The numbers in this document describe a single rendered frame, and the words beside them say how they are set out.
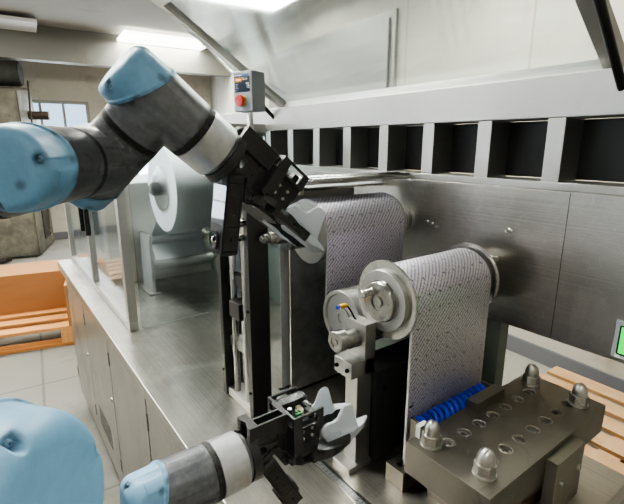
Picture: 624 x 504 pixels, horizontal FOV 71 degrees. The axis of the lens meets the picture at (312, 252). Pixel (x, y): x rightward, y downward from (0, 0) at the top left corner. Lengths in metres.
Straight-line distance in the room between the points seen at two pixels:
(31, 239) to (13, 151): 6.69
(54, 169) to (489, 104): 0.86
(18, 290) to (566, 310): 4.02
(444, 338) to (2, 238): 6.70
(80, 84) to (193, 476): 7.90
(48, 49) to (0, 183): 6.89
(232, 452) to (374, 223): 0.60
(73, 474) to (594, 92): 0.92
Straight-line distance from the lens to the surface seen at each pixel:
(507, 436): 0.90
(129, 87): 0.54
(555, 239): 0.99
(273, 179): 0.60
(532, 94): 1.02
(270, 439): 0.67
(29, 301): 4.39
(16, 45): 7.31
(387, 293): 0.79
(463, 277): 0.90
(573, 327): 1.01
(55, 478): 0.33
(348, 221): 0.97
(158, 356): 1.45
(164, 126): 0.55
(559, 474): 0.91
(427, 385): 0.90
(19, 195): 0.44
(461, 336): 0.93
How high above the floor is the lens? 1.53
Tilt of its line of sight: 14 degrees down
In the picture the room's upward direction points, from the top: straight up
